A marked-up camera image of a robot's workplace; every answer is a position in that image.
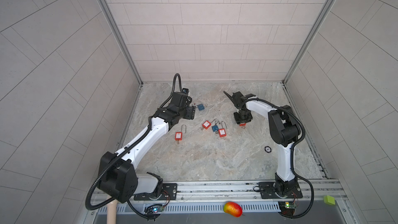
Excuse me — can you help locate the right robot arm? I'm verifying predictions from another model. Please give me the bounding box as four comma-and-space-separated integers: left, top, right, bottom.
231, 94, 305, 198

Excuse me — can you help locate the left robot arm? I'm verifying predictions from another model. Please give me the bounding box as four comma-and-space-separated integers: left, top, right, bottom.
94, 88, 195, 203

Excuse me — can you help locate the blue padlock far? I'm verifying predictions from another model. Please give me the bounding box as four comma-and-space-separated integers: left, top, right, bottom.
193, 103, 205, 111

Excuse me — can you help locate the blue padlock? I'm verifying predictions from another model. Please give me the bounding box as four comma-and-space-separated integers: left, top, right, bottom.
211, 124, 219, 132
193, 103, 205, 111

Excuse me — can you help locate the blue padlock centre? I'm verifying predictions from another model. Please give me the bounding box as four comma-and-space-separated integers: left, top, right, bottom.
211, 124, 219, 132

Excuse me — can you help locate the mango fruit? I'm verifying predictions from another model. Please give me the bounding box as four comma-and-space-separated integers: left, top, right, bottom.
223, 202, 243, 218

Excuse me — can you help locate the right circuit board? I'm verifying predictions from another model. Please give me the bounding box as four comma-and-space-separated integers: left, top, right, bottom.
278, 201, 297, 217

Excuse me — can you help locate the circuit board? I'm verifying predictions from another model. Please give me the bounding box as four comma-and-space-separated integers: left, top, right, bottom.
145, 204, 164, 215
278, 201, 297, 217

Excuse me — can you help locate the left circuit board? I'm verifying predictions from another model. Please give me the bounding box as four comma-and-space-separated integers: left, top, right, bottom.
145, 204, 164, 215

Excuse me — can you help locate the green cube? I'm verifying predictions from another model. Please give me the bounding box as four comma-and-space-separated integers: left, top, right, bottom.
323, 195, 336, 206

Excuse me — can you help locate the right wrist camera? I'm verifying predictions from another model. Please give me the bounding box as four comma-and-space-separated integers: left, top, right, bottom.
223, 91, 256, 110

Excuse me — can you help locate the left black cable conduit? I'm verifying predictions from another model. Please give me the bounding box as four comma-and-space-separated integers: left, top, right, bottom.
84, 73, 184, 211

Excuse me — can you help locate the black cable conduit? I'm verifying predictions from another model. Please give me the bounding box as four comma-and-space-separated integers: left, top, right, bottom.
84, 73, 184, 211
244, 97, 315, 219

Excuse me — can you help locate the black ring marker right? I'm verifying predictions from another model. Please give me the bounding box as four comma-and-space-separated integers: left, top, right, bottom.
264, 146, 272, 153

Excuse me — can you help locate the right black cable conduit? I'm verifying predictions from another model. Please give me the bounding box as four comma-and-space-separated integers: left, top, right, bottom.
244, 97, 315, 219

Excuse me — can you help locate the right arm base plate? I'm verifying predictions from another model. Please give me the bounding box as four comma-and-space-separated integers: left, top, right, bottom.
258, 180, 303, 199

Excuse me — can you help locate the aluminium rail frame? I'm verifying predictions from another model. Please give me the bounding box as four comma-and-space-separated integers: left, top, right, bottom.
80, 178, 358, 224

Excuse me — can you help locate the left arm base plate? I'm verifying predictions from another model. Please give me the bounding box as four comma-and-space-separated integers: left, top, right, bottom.
133, 183, 178, 201

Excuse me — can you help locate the beige wooden handle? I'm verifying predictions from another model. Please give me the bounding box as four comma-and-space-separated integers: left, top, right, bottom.
106, 200, 118, 224

